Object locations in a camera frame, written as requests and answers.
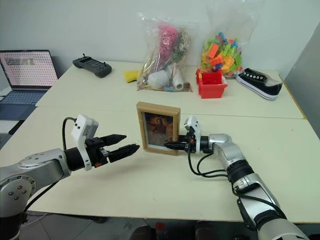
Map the clear bag of dried flowers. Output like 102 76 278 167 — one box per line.
136 11 195 93

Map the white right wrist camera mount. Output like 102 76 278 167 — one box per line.
183 115 203 153

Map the open laptop computer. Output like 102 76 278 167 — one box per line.
0 49 59 136

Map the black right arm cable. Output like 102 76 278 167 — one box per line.
186 149 287 218

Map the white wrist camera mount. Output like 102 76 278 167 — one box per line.
183 115 203 153
70 114 100 172

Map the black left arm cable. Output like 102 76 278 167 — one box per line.
23 116 77 213

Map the red plastic bin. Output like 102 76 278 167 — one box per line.
195 67 229 100

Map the clear bag of toy blocks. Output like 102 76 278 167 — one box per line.
199 3 260 80

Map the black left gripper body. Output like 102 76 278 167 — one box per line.
84 136 111 169

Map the black handheld remote controller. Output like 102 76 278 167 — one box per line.
72 53 113 79

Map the yellow sponge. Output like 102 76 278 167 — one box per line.
123 69 140 85

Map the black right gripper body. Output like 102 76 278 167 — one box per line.
178 126 198 153

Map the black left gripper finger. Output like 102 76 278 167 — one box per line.
100 134 128 148
107 143 141 164

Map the grey partition panel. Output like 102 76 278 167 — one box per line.
284 23 320 141

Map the black and white sneaker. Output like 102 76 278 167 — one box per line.
235 67 284 101

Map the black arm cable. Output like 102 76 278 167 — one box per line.
23 116 77 213
186 149 287 218

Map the wooden picture frame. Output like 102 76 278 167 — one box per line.
136 101 182 156

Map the dark rounded shape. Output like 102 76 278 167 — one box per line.
134 224 157 240

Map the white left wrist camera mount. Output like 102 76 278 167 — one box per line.
70 114 100 172

